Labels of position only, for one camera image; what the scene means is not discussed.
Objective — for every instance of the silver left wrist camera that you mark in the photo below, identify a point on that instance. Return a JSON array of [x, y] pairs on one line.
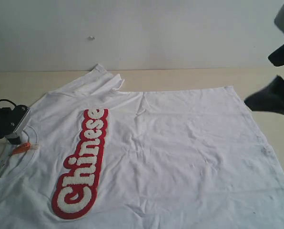
[[20, 116]]

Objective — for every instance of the white t-shirt red patch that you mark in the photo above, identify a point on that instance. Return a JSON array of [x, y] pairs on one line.
[[109, 159]]

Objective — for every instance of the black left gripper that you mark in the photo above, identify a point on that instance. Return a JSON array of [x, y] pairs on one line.
[[7, 127]]

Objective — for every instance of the orange neck label tag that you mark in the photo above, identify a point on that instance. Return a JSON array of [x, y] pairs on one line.
[[24, 148]]

